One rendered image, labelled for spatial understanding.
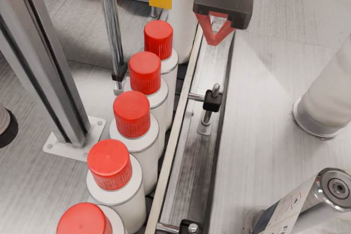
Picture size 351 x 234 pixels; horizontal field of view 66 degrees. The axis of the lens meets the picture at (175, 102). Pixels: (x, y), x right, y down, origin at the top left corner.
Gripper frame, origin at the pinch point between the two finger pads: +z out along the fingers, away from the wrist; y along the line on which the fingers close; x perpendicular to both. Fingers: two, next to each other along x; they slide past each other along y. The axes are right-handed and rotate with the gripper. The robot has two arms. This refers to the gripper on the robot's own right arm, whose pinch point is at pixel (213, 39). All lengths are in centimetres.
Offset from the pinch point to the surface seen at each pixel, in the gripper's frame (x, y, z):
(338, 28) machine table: -33, 35, 19
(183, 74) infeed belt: 4.0, 4.2, 13.8
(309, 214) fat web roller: -11.7, -22.4, -1.6
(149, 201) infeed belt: 4.2, -20.8, 13.6
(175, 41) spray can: 6.4, 6.3, 7.7
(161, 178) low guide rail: 3.1, -18.2, 10.1
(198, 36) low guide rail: 2.6, 11.8, 10.4
